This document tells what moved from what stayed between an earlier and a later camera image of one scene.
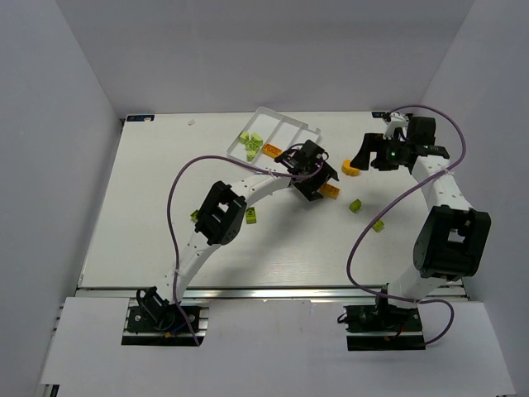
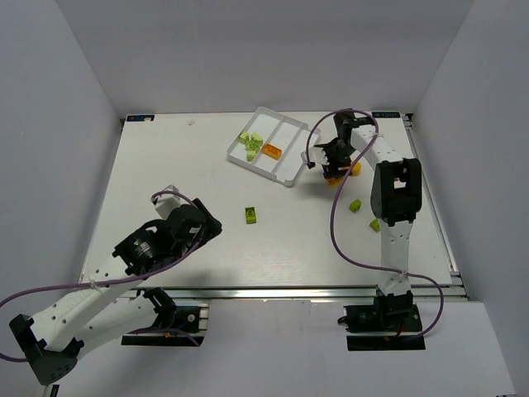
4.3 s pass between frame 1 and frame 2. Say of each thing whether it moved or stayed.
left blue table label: stayed
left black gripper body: moved
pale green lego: stayed
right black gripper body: moved
